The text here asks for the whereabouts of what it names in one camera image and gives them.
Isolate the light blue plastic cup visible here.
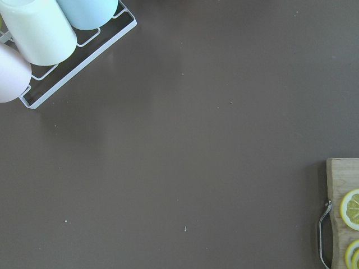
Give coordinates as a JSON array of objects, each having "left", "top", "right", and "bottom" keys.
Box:
[{"left": 57, "top": 0, "right": 118, "bottom": 30}]

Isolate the white plastic cup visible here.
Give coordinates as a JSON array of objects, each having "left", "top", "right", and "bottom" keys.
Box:
[{"left": 1, "top": 1, "right": 77, "bottom": 66}]

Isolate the wooden cutting board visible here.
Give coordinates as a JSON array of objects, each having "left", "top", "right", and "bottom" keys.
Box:
[{"left": 326, "top": 158, "right": 358, "bottom": 268}]

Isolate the pink plastic cup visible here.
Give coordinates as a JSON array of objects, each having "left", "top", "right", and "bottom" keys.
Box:
[{"left": 1, "top": 43, "right": 31, "bottom": 103}]

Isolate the white wire cup rack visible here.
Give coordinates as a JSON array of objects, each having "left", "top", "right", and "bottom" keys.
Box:
[{"left": 1, "top": 1, "right": 137, "bottom": 109}]

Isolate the metal board handle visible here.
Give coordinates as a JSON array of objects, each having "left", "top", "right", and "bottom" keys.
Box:
[{"left": 317, "top": 199, "right": 333, "bottom": 269}]

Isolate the lemon slice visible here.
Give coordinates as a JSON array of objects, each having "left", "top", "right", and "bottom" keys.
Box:
[
  {"left": 340, "top": 189, "right": 358, "bottom": 231},
  {"left": 344, "top": 240, "right": 359, "bottom": 269}
]

